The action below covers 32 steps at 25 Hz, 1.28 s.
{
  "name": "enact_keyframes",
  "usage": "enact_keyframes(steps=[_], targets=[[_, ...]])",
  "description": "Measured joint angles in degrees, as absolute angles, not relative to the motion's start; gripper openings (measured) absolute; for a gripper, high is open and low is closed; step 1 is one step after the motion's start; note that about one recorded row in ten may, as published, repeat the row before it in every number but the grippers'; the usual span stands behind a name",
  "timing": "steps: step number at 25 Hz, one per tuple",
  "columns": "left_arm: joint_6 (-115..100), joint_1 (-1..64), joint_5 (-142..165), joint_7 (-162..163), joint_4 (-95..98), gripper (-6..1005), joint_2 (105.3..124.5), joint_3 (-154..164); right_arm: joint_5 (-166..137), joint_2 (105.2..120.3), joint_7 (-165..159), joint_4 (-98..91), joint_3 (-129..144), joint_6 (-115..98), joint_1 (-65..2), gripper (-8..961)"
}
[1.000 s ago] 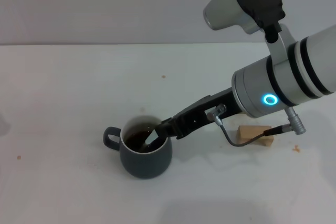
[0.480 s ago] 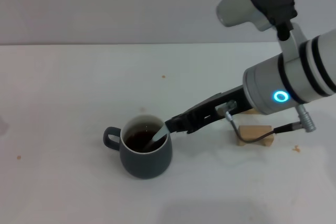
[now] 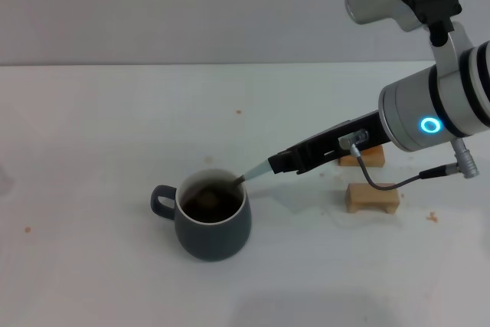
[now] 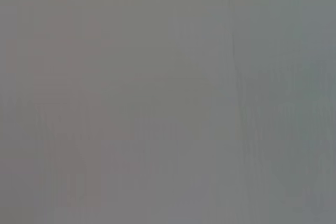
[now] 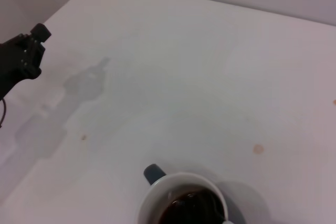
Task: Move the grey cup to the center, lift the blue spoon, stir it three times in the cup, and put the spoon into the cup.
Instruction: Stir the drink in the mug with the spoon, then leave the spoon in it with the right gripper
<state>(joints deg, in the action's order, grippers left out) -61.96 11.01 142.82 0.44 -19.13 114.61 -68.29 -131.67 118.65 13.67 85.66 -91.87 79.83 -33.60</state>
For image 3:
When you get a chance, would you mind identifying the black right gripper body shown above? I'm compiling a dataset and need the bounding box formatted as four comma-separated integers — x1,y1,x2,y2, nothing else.
292,110,392,175

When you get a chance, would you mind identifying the light blue handled spoon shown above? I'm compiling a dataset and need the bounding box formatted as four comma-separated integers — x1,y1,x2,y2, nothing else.
196,162,273,206

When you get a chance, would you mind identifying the dark grey ceramic cup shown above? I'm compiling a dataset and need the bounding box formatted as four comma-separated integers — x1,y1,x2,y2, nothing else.
150,168,253,263

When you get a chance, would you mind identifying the flat reddish wooden block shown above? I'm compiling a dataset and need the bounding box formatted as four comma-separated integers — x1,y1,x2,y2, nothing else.
338,144,385,168

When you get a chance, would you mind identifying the notched light wooden block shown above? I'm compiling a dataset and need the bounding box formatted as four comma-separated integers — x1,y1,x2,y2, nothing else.
345,183,400,214

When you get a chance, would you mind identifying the dark coffee liquid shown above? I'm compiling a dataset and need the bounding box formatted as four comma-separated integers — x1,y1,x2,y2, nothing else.
179,179,244,224

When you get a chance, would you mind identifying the grey cable with metal plugs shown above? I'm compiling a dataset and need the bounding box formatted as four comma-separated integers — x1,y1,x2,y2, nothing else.
339,129,482,191

